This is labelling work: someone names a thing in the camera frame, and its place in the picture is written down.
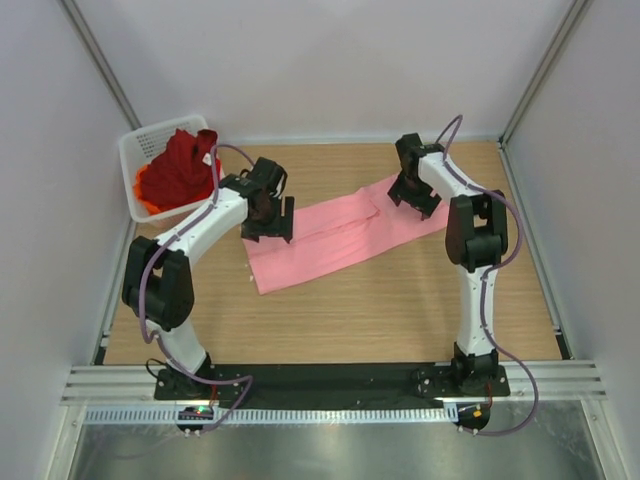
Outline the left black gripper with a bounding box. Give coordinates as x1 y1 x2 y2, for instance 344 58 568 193
242 194 292 243

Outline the pink t shirt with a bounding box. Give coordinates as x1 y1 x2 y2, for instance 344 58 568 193
244 176 448 295

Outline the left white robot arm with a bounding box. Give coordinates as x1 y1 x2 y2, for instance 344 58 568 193
122 158 294 400

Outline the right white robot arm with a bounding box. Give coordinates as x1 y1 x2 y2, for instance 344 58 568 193
388 133 510 397

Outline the dark red t shirt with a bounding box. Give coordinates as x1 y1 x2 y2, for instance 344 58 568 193
136 127 222 211

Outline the orange t shirt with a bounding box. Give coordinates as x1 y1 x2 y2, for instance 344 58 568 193
131 167 211 216

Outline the white plastic laundry basket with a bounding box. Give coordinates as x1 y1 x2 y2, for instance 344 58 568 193
119 115 222 228

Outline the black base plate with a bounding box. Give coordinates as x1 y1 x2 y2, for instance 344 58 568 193
154 363 510 411

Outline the right aluminium frame post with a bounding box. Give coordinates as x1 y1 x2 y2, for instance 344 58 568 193
498 0 593 150

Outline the aluminium frame post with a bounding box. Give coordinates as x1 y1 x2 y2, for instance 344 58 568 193
58 0 142 130
498 0 593 150

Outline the left aluminium frame post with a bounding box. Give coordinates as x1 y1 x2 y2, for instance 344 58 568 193
58 0 142 130

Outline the white slotted cable duct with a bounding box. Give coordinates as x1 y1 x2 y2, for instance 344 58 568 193
84 404 458 426

